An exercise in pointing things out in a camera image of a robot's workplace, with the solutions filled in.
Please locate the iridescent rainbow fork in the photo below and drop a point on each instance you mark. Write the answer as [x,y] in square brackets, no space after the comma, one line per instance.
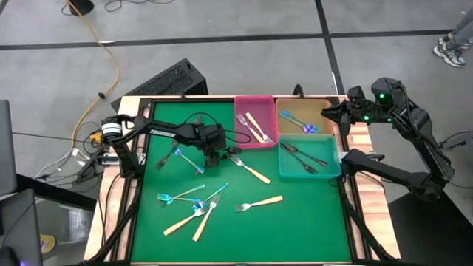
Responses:
[295,118]
[190,162]
[192,189]
[184,200]
[218,191]
[292,121]

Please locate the green table mat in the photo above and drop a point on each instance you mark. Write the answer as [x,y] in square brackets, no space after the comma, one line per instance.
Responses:
[240,240]

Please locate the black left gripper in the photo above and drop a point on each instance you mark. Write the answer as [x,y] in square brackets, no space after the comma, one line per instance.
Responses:
[210,136]

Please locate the pink plastic bin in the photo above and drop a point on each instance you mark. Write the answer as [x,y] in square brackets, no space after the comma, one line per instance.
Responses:
[266,105]

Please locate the yellow round sticker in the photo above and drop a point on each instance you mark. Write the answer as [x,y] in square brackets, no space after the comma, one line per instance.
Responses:
[47,244]

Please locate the black round stand base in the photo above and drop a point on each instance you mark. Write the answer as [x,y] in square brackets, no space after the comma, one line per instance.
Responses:
[82,5]

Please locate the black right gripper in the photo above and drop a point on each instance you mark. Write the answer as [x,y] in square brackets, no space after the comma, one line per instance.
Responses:
[360,111]

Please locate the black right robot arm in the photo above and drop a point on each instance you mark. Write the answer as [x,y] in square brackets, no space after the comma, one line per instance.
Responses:
[425,129]

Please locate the black table frame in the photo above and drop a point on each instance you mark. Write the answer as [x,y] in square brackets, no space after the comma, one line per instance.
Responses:
[353,229]

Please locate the teal plastic bin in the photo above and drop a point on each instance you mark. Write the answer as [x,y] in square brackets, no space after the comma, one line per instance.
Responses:
[329,147]

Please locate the large black box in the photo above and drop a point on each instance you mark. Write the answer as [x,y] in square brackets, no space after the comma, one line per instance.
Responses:
[436,236]

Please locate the person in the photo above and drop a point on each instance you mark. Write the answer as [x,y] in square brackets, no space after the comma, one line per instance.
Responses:
[449,53]

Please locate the black metal fork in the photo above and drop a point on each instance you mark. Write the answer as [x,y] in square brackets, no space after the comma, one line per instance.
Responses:
[199,119]
[314,158]
[164,159]
[227,157]
[236,149]
[306,168]

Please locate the black computer case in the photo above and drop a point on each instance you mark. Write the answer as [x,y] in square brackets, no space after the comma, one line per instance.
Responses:
[170,79]

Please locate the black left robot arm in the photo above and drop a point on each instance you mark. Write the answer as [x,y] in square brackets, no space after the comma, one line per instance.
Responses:
[159,131]

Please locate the grey flat panel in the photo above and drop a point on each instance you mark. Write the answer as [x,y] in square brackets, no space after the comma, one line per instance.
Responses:
[7,147]
[18,229]

